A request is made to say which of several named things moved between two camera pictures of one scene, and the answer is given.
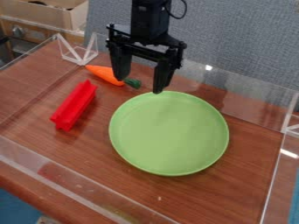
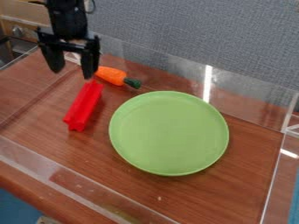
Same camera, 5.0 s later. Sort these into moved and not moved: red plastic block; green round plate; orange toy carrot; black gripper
Moved: red plastic block; black gripper
Not moved: orange toy carrot; green round plate
